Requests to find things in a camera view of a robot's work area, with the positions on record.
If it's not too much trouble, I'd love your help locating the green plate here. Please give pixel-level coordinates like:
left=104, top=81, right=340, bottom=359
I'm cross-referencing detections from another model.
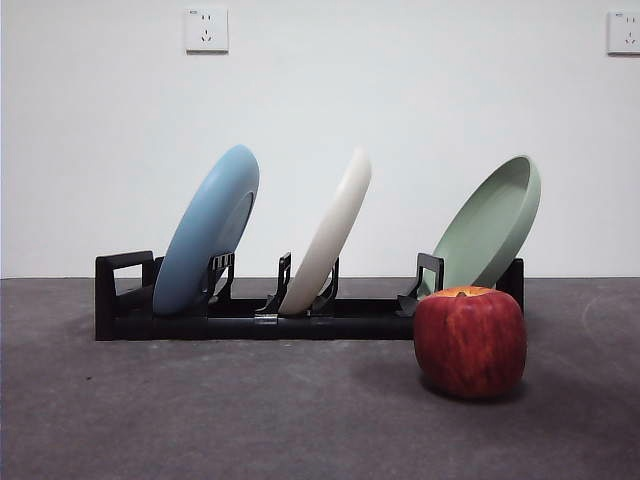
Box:
left=430, top=153, right=543, bottom=301

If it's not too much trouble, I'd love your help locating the black plate rack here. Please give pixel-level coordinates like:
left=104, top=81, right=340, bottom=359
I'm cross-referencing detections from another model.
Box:
left=94, top=249, right=525, bottom=342

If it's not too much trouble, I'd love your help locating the white wall socket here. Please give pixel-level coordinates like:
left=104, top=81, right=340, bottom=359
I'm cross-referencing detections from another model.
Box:
left=606, top=10, right=640, bottom=56
left=185, top=6, right=230, bottom=54

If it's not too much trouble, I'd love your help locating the white plate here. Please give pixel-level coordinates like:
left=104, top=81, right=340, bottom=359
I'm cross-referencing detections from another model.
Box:
left=278, top=146, right=373, bottom=316

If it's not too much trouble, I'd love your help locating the red apple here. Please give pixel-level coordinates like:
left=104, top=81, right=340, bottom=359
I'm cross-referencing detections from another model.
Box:
left=412, top=285, right=529, bottom=400

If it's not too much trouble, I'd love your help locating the blue plate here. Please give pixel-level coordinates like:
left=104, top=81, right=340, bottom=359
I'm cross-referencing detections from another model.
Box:
left=152, top=144, right=262, bottom=317

